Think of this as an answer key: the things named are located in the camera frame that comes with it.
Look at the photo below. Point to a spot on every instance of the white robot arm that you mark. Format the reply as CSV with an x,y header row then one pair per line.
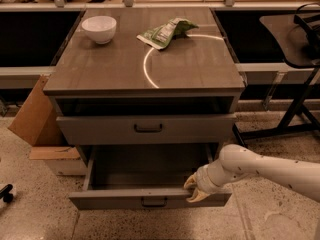
x,y
236,162

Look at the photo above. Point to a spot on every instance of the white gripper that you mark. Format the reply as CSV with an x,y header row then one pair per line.
x,y
202,181

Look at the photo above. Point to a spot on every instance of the white ceramic bowl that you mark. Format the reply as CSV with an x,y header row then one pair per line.
x,y
100,29

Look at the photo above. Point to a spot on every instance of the grey top drawer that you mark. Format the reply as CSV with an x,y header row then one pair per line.
x,y
162,129

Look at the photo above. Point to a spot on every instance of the black stand with tray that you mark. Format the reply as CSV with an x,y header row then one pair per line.
x,y
297,35

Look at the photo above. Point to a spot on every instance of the brown cardboard box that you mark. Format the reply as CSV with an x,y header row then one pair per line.
x,y
35,123

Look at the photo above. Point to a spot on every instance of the green snack bag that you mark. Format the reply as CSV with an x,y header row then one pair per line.
x,y
161,36

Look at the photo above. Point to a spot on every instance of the grey drawer cabinet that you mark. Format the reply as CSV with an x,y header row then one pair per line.
x,y
195,75

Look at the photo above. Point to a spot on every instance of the black chair caster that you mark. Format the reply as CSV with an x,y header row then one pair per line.
x,y
5,193

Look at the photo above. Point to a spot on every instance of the grey drawer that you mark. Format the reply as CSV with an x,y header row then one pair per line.
x,y
144,177
162,129

